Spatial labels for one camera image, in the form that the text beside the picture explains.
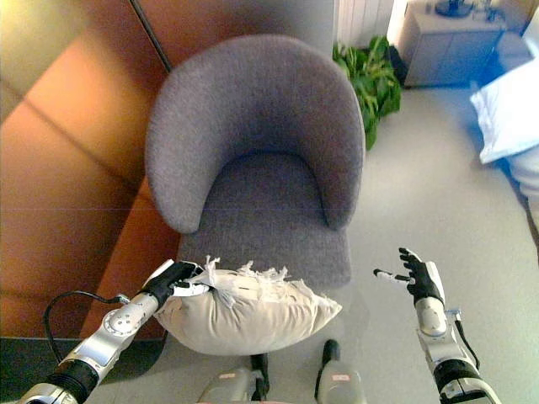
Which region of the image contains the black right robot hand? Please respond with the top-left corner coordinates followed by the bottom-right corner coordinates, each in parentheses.
top-left (373, 247), bottom-right (446, 306)

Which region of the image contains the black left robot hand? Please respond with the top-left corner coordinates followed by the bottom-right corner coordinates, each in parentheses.
top-left (142, 259), bottom-right (211, 308)

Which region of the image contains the white fringed throw pillow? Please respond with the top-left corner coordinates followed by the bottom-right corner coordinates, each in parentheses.
top-left (153, 255), bottom-right (344, 357)

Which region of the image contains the dark flat floor board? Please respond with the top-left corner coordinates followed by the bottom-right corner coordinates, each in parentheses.
top-left (0, 336), bottom-right (166, 386)

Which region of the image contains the white folded duvet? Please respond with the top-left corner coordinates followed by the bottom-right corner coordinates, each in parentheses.
top-left (469, 58), bottom-right (539, 165)

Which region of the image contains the gray fabric tub armchair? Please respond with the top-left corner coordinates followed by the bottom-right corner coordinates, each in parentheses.
top-left (144, 34), bottom-right (366, 292)

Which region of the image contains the green leafy potted plant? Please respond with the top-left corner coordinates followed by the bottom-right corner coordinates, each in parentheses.
top-left (332, 35), bottom-right (403, 152)

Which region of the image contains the black plant pot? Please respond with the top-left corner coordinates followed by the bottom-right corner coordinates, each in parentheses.
top-left (386, 45), bottom-right (408, 86)

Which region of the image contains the beige wooden nightstand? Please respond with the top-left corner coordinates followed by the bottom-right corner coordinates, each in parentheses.
top-left (403, 3), bottom-right (507, 88)

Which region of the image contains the black table lamp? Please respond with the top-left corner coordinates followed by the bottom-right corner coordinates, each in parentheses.
top-left (435, 0), bottom-right (469, 17)

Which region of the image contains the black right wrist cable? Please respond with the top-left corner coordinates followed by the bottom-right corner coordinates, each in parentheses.
top-left (446, 309), bottom-right (482, 372)

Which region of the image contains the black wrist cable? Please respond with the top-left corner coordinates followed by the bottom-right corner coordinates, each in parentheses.
top-left (43, 290), bottom-right (130, 364)
top-left (446, 309), bottom-right (482, 372)

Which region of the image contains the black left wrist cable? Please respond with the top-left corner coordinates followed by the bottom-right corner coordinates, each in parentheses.
top-left (43, 290), bottom-right (130, 364)

